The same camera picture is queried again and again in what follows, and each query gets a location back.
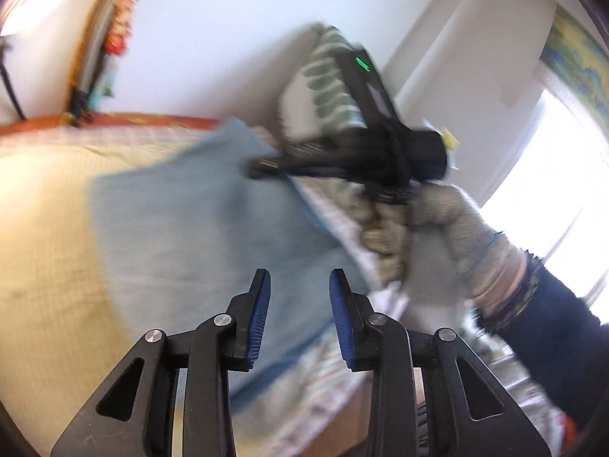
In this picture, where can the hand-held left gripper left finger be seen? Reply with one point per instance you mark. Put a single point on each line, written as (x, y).
(259, 314)

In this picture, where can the person's right forearm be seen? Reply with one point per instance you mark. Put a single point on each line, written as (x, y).
(547, 328)

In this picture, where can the person's right hand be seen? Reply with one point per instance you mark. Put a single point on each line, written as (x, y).
(456, 228)

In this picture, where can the striped yellow bed sheet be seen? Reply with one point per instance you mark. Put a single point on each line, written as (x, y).
(47, 223)

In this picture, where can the blue denim pants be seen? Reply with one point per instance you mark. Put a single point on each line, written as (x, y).
(190, 228)

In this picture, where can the window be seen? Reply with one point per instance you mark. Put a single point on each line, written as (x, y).
(547, 176)

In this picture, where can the floral cloth with grey pole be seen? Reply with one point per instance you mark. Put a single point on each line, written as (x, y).
(102, 38)

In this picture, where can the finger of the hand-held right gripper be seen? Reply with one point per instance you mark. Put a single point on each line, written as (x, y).
(309, 159)

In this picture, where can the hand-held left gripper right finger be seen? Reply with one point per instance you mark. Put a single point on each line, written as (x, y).
(338, 314)

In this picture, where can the green leaf print pillow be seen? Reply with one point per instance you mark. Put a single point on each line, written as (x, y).
(323, 71)

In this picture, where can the colourful wall poster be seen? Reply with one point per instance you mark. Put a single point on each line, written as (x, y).
(575, 52)

